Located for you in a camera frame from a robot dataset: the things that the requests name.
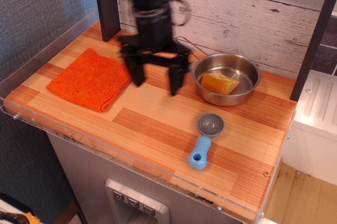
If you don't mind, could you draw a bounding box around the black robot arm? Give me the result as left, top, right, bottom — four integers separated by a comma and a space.
118, 0, 191, 96

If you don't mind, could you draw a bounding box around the dark right frame post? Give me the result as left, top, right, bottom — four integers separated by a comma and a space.
290, 0, 336, 101

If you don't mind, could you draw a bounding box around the silver dispenser panel with buttons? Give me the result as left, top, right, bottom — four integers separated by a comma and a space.
105, 178, 170, 223

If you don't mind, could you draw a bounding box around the clear acrylic table guard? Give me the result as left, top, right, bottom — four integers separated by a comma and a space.
1, 12, 295, 223

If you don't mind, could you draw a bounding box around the blue grey toy spoon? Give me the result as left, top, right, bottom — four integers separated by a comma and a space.
188, 113, 225, 170

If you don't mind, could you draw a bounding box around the grey toy fridge cabinet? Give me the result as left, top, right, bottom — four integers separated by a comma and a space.
48, 134, 238, 223

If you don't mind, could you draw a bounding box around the orange cheese wedge toy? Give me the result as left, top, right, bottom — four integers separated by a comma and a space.
201, 73, 240, 95

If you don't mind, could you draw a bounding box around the dark frame post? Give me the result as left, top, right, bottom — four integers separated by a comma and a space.
97, 0, 121, 42
290, 0, 336, 101

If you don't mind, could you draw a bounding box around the white cabinet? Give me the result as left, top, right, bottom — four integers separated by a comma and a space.
281, 70, 336, 185

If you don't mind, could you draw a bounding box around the stainless steel pan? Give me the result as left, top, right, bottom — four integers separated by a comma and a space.
175, 35, 262, 107

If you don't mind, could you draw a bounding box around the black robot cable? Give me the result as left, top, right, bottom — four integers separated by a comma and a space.
165, 0, 192, 27

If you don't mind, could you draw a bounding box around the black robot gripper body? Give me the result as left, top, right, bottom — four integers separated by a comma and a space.
117, 8, 193, 74

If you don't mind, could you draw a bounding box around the dark left frame post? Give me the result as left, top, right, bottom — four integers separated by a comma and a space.
97, 0, 121, 42

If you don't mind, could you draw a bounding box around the orange knitted cloth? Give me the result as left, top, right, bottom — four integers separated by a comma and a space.
46, 48, 131, 112

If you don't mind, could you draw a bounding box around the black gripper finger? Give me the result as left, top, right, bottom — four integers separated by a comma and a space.
168, 64, 189, 96
123, 54, 145, 87

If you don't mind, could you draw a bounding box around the black orange object bottom left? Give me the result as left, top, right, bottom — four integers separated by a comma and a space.
1, 211, 41, 224

